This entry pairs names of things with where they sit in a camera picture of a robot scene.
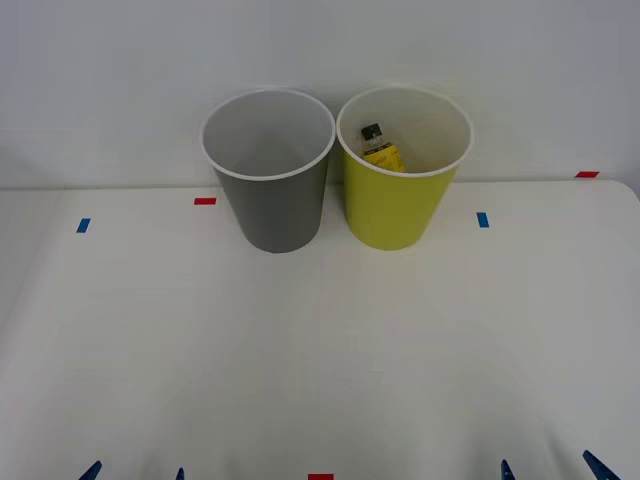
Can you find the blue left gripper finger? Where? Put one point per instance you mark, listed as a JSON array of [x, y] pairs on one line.
[[91, 473], [180, 475]]

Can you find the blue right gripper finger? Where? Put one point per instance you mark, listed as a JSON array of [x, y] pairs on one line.
[[599, 469], [507, 471]]

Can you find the small bottle with yellow label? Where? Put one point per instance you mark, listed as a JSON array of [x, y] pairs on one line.
[[382, 155]]

